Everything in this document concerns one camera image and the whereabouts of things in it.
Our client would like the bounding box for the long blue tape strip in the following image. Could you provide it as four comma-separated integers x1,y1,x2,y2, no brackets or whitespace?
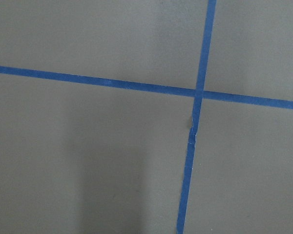
0,66,293,110

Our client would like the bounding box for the brown paper table cover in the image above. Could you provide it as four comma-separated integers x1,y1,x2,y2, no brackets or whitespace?
0,0,293,234

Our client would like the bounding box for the crossing blue tape strip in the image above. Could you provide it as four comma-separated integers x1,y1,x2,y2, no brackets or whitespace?
176,0,217,234

